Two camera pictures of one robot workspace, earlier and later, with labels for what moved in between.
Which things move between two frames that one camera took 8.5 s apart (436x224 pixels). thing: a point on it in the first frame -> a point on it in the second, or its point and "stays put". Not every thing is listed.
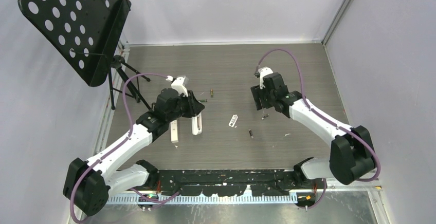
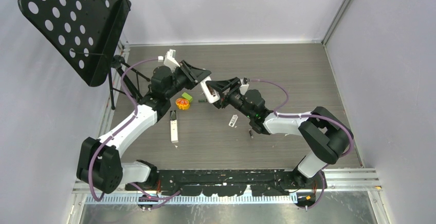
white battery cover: x=233 y=120 stays put
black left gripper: x=194 y=106 -> x=195 y=74
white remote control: x=197 y=124 -> x=212 y=96
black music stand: x=85 y=18 stays put
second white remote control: x=174 y=131 stays put
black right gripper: x=256 y=92 -> x=223 y=86
